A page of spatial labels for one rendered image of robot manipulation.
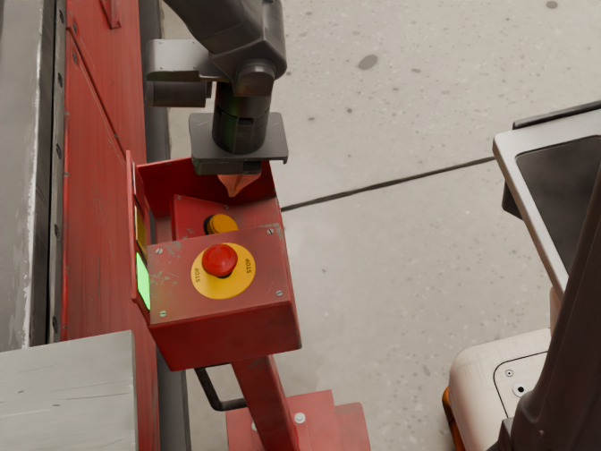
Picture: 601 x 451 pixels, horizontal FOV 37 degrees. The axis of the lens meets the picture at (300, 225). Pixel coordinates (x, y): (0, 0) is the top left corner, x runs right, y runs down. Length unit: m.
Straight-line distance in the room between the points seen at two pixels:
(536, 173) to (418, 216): 1.24
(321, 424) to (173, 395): 0.32
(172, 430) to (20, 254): 0.84
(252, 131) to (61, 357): 0.32
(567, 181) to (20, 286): 0.53
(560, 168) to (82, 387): 0.41
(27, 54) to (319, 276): 0.94
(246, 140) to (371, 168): 1.13
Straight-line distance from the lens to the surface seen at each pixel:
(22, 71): 1.12
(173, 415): 1.74
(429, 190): 1.99
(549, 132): 0.75
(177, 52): 0.86
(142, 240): 1.00
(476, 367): 1.47
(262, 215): 1.11
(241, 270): 0.98
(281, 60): 0.81
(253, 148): 0.94
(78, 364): 0.72
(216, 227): 1.08
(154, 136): 2.12
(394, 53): 2.27
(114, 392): 0.70
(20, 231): 0.97
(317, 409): 1.62
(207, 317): 0.97
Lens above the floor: 1.61
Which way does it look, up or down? 55 degrees down
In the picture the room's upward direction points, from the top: 11 degrees counter-clockwise
